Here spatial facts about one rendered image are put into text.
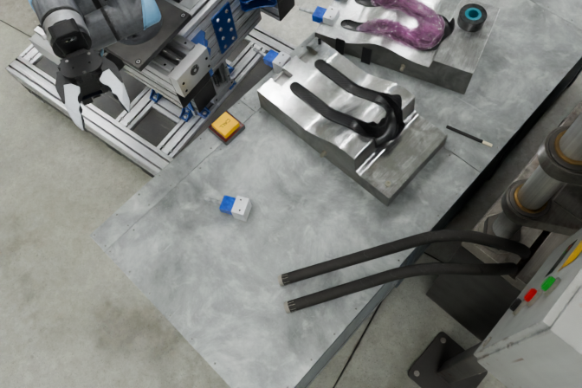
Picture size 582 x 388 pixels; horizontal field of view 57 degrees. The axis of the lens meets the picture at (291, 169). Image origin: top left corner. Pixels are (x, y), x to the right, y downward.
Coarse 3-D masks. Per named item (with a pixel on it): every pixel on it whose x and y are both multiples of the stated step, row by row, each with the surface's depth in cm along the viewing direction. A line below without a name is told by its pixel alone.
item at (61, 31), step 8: (56, 24) 88; (64, 24) 88; (72, 24) 89; (56, 32) 88; (64, 32) 88; (72, 32) 89; (80, 32) 90; (56, 40) 88; (64, 40) 89; (72, 40) 90; (80, 40) 93; (64, 48) 94; (72, 48) 96; (80, 48) 98
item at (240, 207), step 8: (208, 200) 151; (216, 200) 151; (224, 200) 150; (232, 200) 149; (240, 200) 149; (248, 200) 148; (224, 208) 149; (232, 208) 147; (240, 208) 147; (248, 208) 149; (240, 216) 148; (248, 216) 151
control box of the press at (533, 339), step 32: (576, 256) 83; (544, 288) 81; (576, 288) 72; (512, 320) 93; (544, 320) 71; (576, 320) 70; (448, 352) 206; (480, 352) 102; (512, 352) 87; (544, 352) 77; (576, 352) 69; (448, 384) 201; (512, 384) 99; (544, 384) 86; (576, 384) 77
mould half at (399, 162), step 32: (288, 64) 162; (352, 64) 161; (288, 96) 157; (320, 96) 157; (352, 96) 155; (288, 128) 162; (320, 128) 151; (416, 128) 153; (352, 160) 143; (384, 160) 149; (416, 160) 148; (384, 192) 145
